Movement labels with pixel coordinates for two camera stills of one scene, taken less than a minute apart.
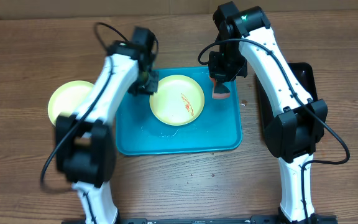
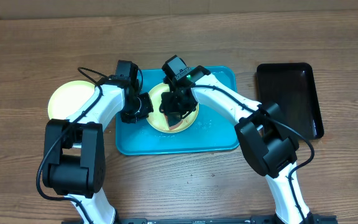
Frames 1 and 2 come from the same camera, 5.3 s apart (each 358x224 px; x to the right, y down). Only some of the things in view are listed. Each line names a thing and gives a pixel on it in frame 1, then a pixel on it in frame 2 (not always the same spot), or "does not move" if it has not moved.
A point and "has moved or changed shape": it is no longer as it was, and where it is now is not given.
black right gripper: [219, 71] -> [173, 109]
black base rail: [254, 219] does not move
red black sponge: [220, 91] has moved or changed shape
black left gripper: [151, 88] -> [146, 99]
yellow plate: [68, 98] does not move
